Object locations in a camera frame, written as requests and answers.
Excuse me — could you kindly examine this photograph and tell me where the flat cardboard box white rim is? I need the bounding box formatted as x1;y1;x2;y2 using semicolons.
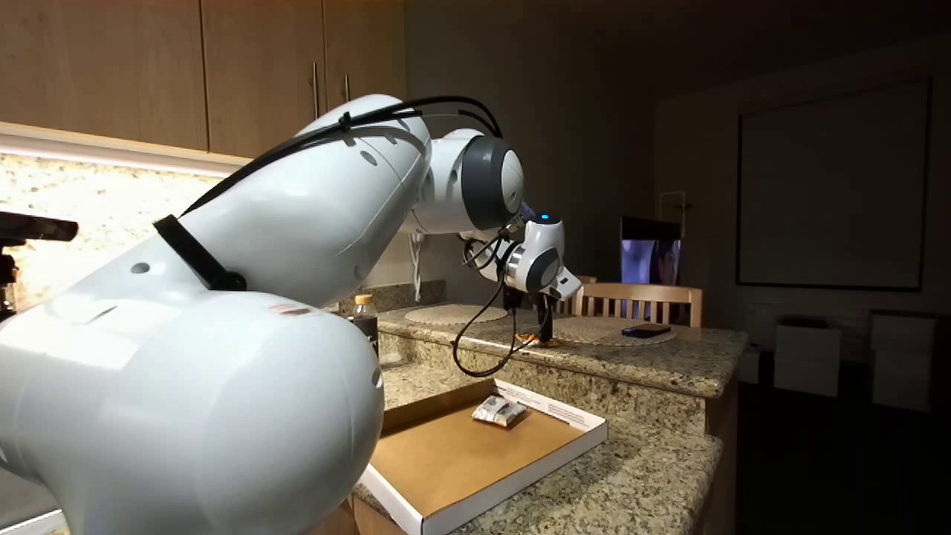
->
355;377;611;535

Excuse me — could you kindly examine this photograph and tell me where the black phone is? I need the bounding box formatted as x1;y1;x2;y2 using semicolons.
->
618;322;675;341

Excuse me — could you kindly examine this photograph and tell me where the black camera on stand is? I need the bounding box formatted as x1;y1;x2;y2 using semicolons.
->
0;209;80;322

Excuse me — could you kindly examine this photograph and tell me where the wooden slat-back chair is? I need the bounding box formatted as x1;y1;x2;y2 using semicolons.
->
565;279;709;332

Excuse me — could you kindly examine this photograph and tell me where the dark container with blue light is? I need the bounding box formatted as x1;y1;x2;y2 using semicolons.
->
618;215;686;289

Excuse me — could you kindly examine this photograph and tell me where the small brown bottle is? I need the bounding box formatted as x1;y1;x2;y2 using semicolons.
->
352;292;385;345

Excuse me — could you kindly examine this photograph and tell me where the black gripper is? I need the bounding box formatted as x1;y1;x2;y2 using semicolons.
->
499;281;559;348

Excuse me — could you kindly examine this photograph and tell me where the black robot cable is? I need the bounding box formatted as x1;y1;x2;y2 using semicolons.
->
180;91;538;380

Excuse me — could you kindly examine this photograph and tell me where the large wall projection screen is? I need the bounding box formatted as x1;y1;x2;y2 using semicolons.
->
735;75;933;295

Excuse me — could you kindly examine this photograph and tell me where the black cable strap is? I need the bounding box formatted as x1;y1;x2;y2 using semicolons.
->
151;212;250;295

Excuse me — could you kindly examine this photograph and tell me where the white storage box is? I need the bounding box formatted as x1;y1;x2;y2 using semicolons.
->
770;314;844;399
869;308;939;414

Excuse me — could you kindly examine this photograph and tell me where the orange sachet with white back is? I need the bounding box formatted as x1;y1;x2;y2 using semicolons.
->
469;391;533;430

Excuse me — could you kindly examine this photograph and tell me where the round woven placemat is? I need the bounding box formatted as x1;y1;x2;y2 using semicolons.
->
401;299;504;335
557;314;682;348

